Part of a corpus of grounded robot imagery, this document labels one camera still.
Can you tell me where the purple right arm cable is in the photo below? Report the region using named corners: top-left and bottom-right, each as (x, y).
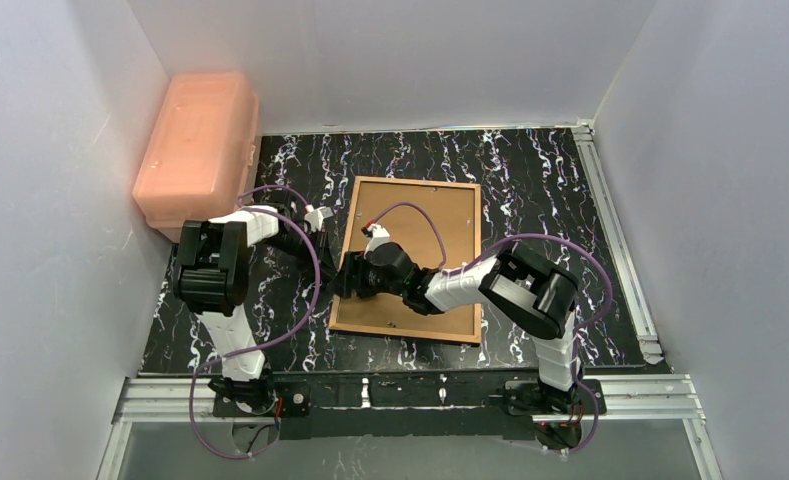
top-left (367, 201), bottom-right (614, 454)

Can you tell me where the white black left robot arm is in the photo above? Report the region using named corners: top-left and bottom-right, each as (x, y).
top-left (172, 204), bottom-right (336, 382)

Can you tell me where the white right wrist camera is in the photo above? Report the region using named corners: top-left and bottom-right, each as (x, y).
top-left (361, 223), bottom-right (390, 254)

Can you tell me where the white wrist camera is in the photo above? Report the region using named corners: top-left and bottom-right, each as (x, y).
top-left (303, 205), bottom-right (333, 233)
top-left (361, 223), bottom-right (390, 254)

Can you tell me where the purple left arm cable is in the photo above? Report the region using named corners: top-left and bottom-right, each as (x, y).
top-left (188, 184), bottom-right (324, 460)

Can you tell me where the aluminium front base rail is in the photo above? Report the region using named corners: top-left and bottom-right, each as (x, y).
top-left (97, 369), bottom-right (722, 479)

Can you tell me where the wooden picture frame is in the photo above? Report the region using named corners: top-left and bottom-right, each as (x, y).
top-left (329, 176), bottom-right (490, 344)

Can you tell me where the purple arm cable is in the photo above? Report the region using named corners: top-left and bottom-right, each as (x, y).
top-left (367, 201), bottom-right (614, 454)
top-left (188, 184), bottom-right (324, 460)

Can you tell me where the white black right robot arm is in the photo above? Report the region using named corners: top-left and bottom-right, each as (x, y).
top-left (328, 234), bottom-right (581, 393)

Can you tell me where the brown fibreboard backing board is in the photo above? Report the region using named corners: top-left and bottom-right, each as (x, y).
top-left (329, 176), bottom-right (482, 344)

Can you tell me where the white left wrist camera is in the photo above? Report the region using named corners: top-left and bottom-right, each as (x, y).
top-left (303, 205), bottom-right (333, 233)

